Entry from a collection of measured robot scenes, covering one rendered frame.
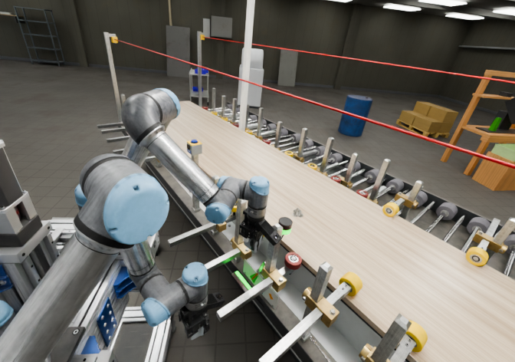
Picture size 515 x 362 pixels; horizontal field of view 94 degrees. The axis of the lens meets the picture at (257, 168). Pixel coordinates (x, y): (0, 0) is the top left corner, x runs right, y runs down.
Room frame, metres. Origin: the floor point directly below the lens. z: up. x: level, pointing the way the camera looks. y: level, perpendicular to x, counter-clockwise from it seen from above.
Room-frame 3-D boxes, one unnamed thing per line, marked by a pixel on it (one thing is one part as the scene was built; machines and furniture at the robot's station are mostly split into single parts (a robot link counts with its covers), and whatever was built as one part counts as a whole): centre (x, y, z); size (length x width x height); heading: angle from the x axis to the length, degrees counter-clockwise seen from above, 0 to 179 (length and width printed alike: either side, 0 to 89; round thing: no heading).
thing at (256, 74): (7.32, 0.49, 0.77); 0.80 x 0.70 x 1.54; 8
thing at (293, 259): (0.82, -0.22, 0.85); 0.08 x 0.08 x 0.11
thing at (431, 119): (6.65, -4.37, 0.34); 1.15 x 0.82 x 0.67; 8
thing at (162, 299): (0.42, 0.23, 1.12); 0.11 x 0.11 x 0.08; 50
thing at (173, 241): (1.06, 0.26, 0.80); 0.44 x 0.03 x 0.04; 132
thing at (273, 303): (0.78, -0.07, 0.75); 0.26 x 0.01 x 0.10; 42
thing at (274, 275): (0.76, -0.13, 0.85); 0.14 x 0.06 x 0.05; 42
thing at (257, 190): (0.75, -0.01, 1.31); 0.09 x 0.08 x 0.11; 80
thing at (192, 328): (0.48, 0.16, 0.96); 0.09 x 0.08 x 0.12; 132
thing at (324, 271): (0.59, -0.28, 0.91); 0.04 x 0.04 x 0.48; 42
